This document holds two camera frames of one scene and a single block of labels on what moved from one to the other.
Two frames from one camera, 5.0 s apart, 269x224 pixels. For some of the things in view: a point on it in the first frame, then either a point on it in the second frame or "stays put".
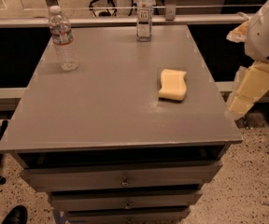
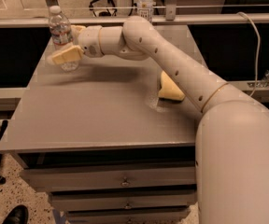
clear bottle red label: (63, 39) stays put
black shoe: (16, 216) stays put
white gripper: (264, 37) to (90, 41)
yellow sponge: (173, 84) stays put
